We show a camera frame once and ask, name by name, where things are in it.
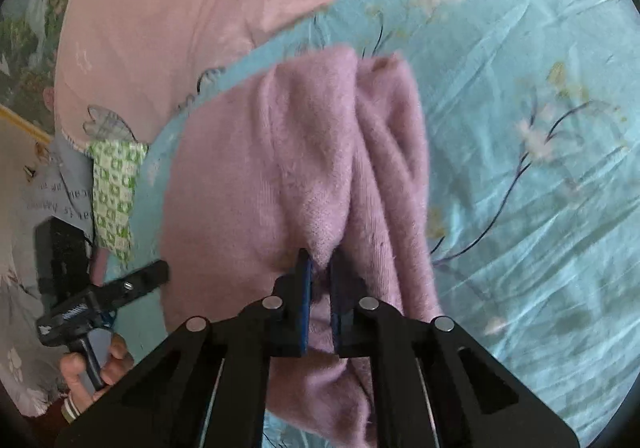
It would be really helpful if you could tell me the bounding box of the pink knitted sweater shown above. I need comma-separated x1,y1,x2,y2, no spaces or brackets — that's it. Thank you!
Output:
160,46,440,447

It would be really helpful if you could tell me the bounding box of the person's left hand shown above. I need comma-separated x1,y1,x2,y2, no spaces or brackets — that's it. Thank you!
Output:
60,335,134,418

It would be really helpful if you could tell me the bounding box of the grey pillow with text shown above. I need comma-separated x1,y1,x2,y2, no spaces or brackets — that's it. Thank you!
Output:
0,123,93,416

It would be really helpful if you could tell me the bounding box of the green white checkered pillow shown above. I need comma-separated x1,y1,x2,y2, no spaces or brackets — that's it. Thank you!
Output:
88,139,149,265

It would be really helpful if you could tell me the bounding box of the teal floral bed sheet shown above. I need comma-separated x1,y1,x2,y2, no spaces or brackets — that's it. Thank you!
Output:
131,0,639,445

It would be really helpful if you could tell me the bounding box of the landscape wall painting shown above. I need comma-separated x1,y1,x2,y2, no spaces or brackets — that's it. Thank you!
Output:
1,0,69,134

